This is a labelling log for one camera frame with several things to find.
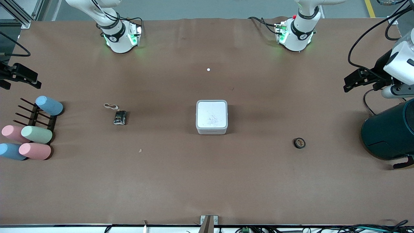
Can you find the black pronged cup rack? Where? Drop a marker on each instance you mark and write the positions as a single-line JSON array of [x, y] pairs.
[[33, 118]]

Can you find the brown table cover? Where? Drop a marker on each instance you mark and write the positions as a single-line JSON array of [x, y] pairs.
[[207, 181]]

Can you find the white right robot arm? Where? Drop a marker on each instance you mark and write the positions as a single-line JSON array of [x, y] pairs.
[[119, 38]]

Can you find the beige rubber band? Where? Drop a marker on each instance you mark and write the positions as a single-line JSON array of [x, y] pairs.
[[106, 105]]

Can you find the black curved pedal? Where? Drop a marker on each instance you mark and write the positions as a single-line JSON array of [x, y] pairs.
[[404, 164]]

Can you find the pink plastic cup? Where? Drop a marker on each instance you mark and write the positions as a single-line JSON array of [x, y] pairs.
[[11, 132], [35, 151]]

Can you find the dark teal cylindrical bin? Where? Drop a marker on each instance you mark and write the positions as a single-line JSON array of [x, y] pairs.
[[388, 132]]

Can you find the light blue plastic cup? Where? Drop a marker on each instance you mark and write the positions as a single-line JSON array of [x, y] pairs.
[[9, 151], [50, 106]]

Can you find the white square lidded bin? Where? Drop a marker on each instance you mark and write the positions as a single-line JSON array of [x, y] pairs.
[[212, 116]]

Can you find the metal camera pole bracket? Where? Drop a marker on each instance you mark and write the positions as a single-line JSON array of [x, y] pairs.
[[208, 223]]

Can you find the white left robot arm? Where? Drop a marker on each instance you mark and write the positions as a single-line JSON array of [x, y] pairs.
[[299, 35]]

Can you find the black tape roll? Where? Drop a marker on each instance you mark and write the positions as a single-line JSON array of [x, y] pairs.
[[295, 142]]

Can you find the light green plastic cup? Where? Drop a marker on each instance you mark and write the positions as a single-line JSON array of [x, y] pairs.
[[37, 134]]

